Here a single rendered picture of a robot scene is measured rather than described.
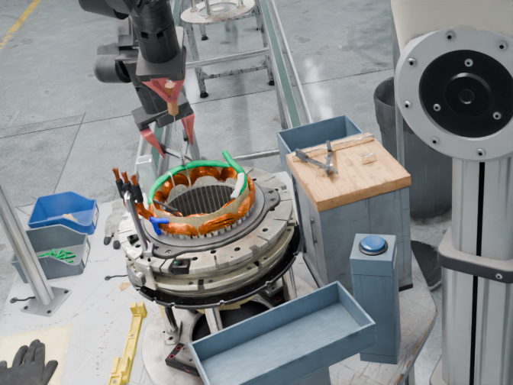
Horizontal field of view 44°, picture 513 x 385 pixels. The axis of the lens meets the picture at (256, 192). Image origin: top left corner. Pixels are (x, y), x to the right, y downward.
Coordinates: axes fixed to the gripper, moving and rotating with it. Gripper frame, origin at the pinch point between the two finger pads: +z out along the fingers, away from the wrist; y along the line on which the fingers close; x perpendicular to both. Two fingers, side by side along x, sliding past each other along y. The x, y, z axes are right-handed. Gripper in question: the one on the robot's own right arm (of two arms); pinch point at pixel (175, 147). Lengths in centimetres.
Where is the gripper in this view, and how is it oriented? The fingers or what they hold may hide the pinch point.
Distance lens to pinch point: 122.6
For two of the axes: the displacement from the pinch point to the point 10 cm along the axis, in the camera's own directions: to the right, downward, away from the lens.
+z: 2.8, 7.8, 5.6
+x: 3.6, 4.5, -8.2
